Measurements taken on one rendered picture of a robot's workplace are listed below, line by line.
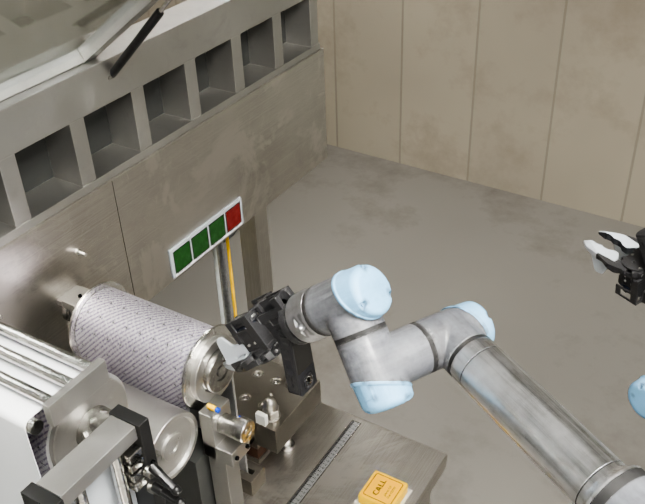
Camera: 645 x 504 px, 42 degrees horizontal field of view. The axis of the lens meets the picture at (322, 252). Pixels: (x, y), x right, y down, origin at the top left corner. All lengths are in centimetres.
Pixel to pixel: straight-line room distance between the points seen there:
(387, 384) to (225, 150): 86
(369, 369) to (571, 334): 243
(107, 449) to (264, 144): 107
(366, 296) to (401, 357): 10
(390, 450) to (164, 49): 89
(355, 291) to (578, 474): 35
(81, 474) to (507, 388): 53
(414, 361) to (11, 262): 69
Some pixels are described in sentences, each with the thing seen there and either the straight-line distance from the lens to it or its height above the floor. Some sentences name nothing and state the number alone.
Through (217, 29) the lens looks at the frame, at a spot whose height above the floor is 161.
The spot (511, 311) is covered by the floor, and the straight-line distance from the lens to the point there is 356.
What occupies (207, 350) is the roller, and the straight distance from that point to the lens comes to 136.
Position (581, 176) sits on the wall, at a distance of 421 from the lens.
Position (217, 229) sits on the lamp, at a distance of 187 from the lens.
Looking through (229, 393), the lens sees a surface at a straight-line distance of 153.
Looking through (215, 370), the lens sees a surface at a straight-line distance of 138.
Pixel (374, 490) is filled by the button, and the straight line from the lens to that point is 163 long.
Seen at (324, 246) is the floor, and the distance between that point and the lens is 392.
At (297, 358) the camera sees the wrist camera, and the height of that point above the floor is 135.
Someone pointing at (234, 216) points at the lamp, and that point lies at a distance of 191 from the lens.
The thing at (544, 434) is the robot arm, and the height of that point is 142.
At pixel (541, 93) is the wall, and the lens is 411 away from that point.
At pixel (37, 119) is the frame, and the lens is 144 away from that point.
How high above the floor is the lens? 218
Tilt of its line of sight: 34 degrees down
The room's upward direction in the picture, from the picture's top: 2 degrees counter-clockwise
